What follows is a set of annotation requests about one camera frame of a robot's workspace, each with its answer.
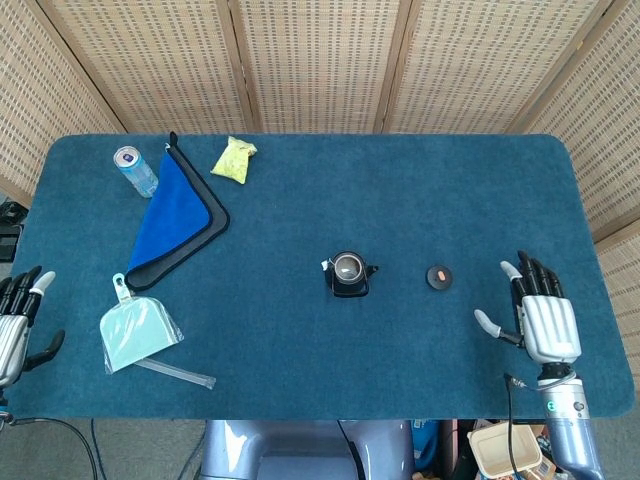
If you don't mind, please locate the tea bag with string tag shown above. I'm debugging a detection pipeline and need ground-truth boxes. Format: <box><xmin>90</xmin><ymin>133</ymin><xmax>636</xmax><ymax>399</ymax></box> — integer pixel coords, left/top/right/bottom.
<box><xmin>321</xmin><ymin>255</ymin><xmax>362</xmax><ymax>281</ymax></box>

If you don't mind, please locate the mint green dustpan in wrap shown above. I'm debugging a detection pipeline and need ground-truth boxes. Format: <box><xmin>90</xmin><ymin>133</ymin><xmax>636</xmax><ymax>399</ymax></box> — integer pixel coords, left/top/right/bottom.
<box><xmin>98</xmin><ymin>272</ymin><xmax>185</xmax><ymax>375</ymax></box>

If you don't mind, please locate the black lid with orange knob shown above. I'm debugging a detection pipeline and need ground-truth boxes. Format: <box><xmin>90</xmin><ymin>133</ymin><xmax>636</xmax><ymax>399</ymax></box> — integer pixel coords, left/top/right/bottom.
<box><xmin>425</xmin><ymin>264</ymin><xmax>455</xmax><ymax>291</ymax></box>

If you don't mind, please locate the blue-grey robot torso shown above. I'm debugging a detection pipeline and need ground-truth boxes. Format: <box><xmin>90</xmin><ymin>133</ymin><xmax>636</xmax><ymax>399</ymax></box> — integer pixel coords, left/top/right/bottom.
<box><xmin>199</xmin><ymin>419</ymin><xmax>416</xmax><ymax>480</ymax></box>

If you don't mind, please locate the woven wicker folding screen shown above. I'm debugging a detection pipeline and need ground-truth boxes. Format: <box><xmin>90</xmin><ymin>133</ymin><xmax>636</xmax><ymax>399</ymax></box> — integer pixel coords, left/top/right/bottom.
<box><xmin>0</xmin><ymin>0</ymin><xmax>640</xmax><ymax>321</ymax></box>

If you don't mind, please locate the blue plastic snack packet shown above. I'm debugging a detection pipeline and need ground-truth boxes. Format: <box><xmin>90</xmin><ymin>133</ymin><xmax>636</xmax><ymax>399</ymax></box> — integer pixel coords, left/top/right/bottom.
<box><xmin>410</xmin><ymin>419</ymin><xmax>441</xmax><ymax>474</ymax></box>

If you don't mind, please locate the yellow snack packet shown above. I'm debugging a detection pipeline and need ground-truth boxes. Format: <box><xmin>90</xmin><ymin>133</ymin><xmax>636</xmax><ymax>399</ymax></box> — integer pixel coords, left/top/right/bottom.
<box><xmin>210</xmin><ymin>135</ymin><xmax>258</xmax><ymax>185</ymax></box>

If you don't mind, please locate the blue carpet table mat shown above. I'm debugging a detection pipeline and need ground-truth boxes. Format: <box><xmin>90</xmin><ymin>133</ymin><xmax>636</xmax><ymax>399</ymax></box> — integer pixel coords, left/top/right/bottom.
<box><xmin>0</xmin><ymin>132</ymin><xmax>636</xmax><ymax>421</ymax></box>

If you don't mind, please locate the black equipment beside table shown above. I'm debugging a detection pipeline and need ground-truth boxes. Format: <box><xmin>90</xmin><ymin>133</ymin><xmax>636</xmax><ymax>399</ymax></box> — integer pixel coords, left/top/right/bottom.
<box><xmin>0</xmin><ymin>199</ymin><xmax>26</xmax><ymax>264</ymax></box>

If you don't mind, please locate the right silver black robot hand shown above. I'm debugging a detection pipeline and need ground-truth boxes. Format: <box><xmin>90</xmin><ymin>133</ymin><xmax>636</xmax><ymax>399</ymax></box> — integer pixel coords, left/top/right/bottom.
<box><xmin>473</xmin><ymin>249</ymin><xmax>584</xmax><ymax>365</ymax></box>

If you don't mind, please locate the blue and grey folded cloth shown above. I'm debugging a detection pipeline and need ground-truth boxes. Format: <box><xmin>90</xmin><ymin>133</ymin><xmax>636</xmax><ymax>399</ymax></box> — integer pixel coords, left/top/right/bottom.
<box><xmin>123</xmin><ymin>131</ymin><xmax>231</xmax><ymax>293</ymax></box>

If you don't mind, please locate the clear plastic wrapped handle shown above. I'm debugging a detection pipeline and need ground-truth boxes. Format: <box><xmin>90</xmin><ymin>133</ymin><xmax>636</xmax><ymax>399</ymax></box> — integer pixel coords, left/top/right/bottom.
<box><xmin>134</xmin><ymin>355</ymin><xmax>217</xmax><ymax>390</ymax></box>

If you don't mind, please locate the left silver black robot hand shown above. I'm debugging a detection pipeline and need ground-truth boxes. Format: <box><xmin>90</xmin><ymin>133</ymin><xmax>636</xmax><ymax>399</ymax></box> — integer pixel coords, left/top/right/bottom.
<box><xmin>0</xmin><ymin>265</ymin><xmax>66</xmax><ymax>389</ymax></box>

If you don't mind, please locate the black right hand cable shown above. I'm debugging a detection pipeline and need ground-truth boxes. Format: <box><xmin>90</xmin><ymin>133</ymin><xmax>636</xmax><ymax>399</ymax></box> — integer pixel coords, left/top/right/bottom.
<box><xmin>503</xmin><ymin>372</ymin><xmax>544</xmax><ymax>480</ymax></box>

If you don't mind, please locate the beige cardboard box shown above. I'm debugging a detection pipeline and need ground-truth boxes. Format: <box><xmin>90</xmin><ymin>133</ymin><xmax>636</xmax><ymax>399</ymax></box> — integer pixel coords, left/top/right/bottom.
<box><xmin>467</xmin><ymin>421</ymin><xmax>544</xmax><ymax>479</ymax></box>

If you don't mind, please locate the black floor cable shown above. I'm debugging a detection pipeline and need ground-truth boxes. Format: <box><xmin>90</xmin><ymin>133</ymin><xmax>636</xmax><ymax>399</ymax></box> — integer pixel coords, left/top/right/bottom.
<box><xmin>0</xmin><ymin>414</ymin><xmax>96</xmax><ymax>480</ymax></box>

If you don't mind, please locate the light blue drink can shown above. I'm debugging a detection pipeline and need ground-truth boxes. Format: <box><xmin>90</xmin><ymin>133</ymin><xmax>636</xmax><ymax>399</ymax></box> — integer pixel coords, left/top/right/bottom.
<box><xmin>112</xmin><ymin>145</ymin><xmax>160</xmax><ymax>199</ymax></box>

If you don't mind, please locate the black mug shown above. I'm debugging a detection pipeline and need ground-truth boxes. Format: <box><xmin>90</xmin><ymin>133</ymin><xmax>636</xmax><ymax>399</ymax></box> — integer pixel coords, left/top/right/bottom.
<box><xmin>324</xmin><ymin>250</ymin><xmax>380</xmax><ymax>300</ymax></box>

